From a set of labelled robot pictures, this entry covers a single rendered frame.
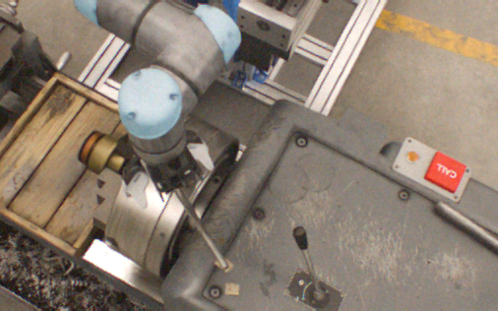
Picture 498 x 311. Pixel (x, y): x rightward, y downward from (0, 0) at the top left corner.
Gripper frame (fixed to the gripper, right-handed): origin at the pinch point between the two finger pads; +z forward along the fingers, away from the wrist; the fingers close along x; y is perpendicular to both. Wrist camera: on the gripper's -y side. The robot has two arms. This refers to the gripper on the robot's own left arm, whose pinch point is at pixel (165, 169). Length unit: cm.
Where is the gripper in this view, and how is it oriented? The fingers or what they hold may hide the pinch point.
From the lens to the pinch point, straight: 113.6
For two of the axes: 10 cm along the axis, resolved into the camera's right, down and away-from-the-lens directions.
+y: 5.2, 8.1, -2.6
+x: 8.5, -4.9, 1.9
